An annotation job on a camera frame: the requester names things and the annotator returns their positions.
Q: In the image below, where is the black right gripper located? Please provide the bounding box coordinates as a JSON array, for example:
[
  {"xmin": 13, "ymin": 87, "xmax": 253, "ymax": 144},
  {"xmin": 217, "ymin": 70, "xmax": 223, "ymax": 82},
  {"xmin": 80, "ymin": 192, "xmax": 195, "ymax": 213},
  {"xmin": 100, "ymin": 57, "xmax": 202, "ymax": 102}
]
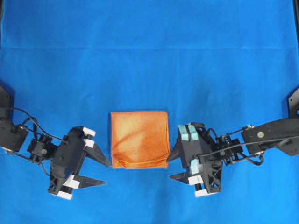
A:
[{"xmin": 166, "ymin": 123, "xmax": 222, "ymax": 197}]

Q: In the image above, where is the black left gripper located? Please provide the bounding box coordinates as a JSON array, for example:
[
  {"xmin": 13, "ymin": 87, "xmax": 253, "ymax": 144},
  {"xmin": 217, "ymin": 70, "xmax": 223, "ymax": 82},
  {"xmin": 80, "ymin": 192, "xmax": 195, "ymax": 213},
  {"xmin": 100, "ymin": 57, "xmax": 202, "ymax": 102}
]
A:
[{"xmin": 48, "ymin": 126, "xmax": 112, "ymax": 200}]

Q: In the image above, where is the orange towel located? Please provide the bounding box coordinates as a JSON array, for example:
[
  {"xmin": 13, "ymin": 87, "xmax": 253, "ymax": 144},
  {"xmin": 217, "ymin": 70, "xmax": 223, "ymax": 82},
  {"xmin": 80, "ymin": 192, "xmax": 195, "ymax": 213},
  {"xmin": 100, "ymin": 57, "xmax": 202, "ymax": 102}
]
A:
[{"xmin": 111, "ymin": 111, "xmax": 170, "ymax": 169}]

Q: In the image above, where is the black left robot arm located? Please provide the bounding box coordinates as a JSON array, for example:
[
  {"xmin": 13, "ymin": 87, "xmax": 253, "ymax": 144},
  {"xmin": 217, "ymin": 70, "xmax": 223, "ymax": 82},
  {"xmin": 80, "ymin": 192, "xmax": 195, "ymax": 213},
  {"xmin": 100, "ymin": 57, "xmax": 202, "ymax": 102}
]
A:
[{"xmin": 0, "ymin": 86, "xmax": 111, "ymax": 200}]

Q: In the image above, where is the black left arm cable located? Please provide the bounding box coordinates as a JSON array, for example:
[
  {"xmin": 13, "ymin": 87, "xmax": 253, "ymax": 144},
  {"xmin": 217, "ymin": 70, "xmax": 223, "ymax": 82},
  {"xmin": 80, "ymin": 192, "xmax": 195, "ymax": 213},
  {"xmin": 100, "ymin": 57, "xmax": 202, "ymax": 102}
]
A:
[{"xmin": 11, "ymin": 107, "xmax": 68, "ymax": 175}]

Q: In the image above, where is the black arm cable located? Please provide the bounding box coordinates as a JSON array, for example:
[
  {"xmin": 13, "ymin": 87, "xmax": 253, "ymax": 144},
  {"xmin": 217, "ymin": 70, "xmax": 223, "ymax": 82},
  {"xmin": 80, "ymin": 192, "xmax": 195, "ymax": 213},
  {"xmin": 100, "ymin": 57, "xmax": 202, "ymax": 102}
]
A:
[
  {"xmin": 198, "ymin": 134, "xmax": 292, "ymax": 167},
  {"xmin": 11, "ymin": 107, "xmax": 68, "ymax": 175}
]

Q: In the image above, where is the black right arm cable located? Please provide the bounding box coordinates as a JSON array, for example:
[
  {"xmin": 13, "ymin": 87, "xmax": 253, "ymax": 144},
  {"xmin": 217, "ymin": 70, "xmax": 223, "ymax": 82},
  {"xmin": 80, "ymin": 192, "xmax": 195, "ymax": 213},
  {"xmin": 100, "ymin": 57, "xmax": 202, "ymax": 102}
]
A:
[{"xmin": 198, "ymin": 134, "xmax": 292, "ymax": 167}]

